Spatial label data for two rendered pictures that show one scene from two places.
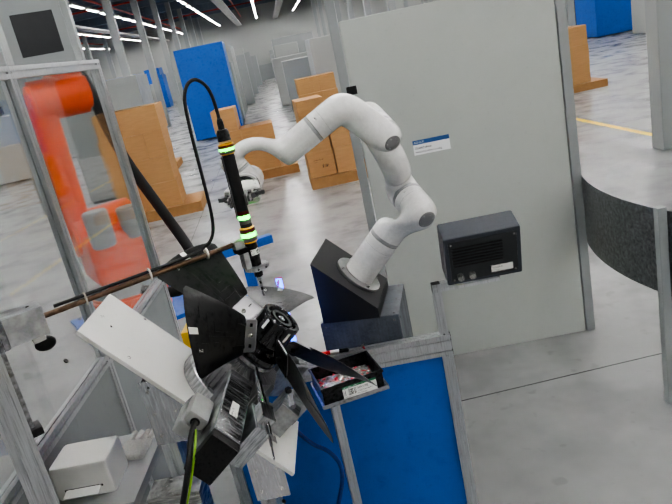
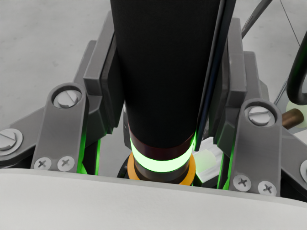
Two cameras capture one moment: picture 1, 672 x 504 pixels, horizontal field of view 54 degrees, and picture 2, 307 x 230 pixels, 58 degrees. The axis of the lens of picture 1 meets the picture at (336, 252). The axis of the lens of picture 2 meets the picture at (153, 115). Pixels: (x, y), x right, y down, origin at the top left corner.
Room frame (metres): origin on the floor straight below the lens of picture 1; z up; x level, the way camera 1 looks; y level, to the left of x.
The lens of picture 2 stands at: (1.89, 0.23, 1.63)
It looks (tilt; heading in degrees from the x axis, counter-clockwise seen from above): 54 degrees down; 185
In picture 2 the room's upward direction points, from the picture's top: 1 degrees counter-clockwise
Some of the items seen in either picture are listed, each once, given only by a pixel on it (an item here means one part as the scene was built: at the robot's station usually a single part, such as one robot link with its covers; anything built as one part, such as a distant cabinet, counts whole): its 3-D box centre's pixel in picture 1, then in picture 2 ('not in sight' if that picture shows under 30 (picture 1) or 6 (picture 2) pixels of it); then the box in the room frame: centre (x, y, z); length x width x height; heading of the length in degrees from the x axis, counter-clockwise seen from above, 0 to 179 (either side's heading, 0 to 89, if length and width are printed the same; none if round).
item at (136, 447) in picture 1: (137, 443); not in sight; (1.82, 0.73, 0.87); 0.15 x 0.09 x 0.02; 173
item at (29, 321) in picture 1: (20, 324); not in sight; (1.48, 0.76, 1.44); 0.10 x 0.07 x 0.08; 122
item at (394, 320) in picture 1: (384, 404); not in sight; (2.41, -0.06, 0.47); 0.30 x 0.30 x 0.93; 77
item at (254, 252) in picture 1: (239, 200); not in sight; (1.81, 0.23, 1.55); 0.04 x 0.04 x 0.46
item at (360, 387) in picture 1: (346, 378); not in sight; (1.99, 0.05, 0.85); 0.22 x 0.17 x 0.07; 103
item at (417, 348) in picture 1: (328, 365); not in sight; (2.17, 0.11, 0.82); 0.90 x 0.04 x 0.08; 87
